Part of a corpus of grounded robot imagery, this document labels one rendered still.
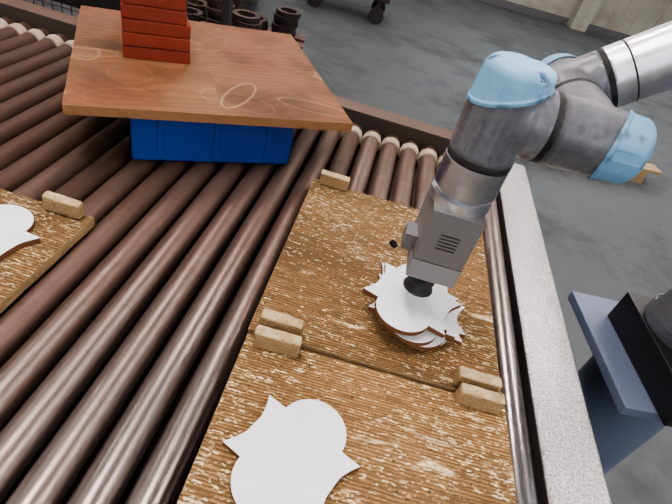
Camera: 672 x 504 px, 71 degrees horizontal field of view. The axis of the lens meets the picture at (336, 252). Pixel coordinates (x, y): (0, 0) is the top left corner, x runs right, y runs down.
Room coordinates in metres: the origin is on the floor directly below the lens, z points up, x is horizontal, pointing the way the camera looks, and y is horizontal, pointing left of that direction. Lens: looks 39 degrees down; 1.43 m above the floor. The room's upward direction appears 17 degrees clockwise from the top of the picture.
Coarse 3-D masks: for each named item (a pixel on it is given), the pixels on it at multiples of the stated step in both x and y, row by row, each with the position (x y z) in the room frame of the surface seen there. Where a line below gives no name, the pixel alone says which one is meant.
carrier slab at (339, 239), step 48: (336, 192) 0.79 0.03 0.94; (288, 240) 0.60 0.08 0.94; (336, 240) 0.64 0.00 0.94; (384, 240) 0.68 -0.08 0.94; (480, 240) 0.77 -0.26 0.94; (288, 288) 0.50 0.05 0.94; (336, 288) 0.53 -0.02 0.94; (480, 288) 0.63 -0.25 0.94; (336, 336) 0.44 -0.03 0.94; (384, 336) 0.46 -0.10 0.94; (480, 336) 0.52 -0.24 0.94; (432, 384) 0.41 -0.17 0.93
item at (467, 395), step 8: (464, 384) 0.40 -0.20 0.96; (456, 392) 0.39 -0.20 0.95; (464, 392) 0.38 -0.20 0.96; (472, 392) 0.39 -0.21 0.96; (480, 392) 0.39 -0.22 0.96; (488, 392) 0.39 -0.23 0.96; (496, 392) 0.40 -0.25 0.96; (456, 400) 0.38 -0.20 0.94; (464, 400) 0.38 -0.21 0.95; (472, 400) 0.38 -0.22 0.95; (480, 400) 0.38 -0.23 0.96; (488, 400) 0.38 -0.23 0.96; (496, 400) 0.39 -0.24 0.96; (504, 400) 0.39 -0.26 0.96; (480, 408) 0.38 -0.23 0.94; (488, 408) 0.38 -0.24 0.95; (496, 408) 0.38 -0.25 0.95
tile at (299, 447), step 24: (288, 408) 0.30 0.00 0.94; (312, 408) 0.31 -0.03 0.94; (264, 432) 0.27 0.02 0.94; (288, 432) 0.28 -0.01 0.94; (312, 432) 0.28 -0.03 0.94; (336, 432) 0.29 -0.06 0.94; (240, 456) 0.24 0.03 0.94; (264, 456) 0.24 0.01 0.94; (288, 456) 0.25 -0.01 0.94; (312, 456) 0.26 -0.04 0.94; (336, 456) 0.27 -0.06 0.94; (240, 480) 0.21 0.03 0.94; (264, 480) 0.22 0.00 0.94; (288, 480) 0.23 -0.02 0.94; (312, 480) 0.23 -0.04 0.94; (336, 480) 0.24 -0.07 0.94
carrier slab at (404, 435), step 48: (240, 384) 0.32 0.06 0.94; (288, 384) 0.34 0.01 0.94; (336, 384) 0.36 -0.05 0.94; (384, 384) 0.38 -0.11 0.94; (240, 432) 0.26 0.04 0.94; (384, 432) 0.32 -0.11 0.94; (432, 432) 0.33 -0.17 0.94; (480, 432) 0.35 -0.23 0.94; (192, 480) 0.20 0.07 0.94; (384, 480) 0.26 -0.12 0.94; (432, 480) 0.28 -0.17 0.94; (480, 480) 0.29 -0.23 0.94
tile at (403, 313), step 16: (384, 272) 0.55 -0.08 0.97; (400, 272) 0.56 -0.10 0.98; (368, 288) 0.50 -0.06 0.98; (384, 288) 0.51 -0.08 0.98; (400, 288) 0.52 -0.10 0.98; (432, 288) 0.54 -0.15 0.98; (384, 304) 0.48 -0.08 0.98; (400, 304) 0.49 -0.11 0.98; (416, 304) 0.50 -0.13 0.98; (432, 304) 0.51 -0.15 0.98; (448, 304) 0.52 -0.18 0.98; (384, 320) 0.45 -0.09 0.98; (400, 320) 0.46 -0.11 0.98; (416, 320) 0.47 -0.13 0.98; (432, 320) 0.48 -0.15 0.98
